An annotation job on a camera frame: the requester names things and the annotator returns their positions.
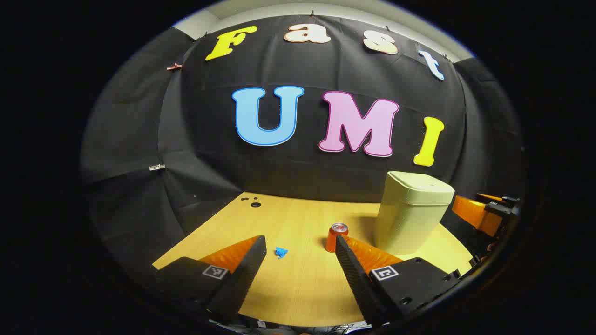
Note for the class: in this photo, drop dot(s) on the white cloth clip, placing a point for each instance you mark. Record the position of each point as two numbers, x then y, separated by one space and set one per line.
157 167

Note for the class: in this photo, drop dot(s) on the black backdrop cloth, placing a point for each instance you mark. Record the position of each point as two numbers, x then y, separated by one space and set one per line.
209 139

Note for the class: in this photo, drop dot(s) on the orange pop can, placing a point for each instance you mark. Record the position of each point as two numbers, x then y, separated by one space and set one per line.
334 235

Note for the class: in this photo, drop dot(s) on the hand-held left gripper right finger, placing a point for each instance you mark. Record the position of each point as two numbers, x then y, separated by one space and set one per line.
356 279

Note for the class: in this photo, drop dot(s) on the blue paper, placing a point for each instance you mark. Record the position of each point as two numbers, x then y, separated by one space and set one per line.
281 252

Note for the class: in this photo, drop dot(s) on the green desktop garbage bin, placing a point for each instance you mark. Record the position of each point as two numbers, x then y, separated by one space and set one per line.
409 218

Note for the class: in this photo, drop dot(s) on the copper cloth clip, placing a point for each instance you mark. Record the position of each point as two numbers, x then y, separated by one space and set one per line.
174 66

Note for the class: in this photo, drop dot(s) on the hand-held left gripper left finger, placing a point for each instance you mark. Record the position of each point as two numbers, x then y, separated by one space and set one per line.
242 274

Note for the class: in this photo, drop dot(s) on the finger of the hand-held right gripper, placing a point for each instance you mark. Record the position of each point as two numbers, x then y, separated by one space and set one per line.
505 204
475 216

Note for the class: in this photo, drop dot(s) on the wooden desktop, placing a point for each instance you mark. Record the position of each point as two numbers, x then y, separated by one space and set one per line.
298 279

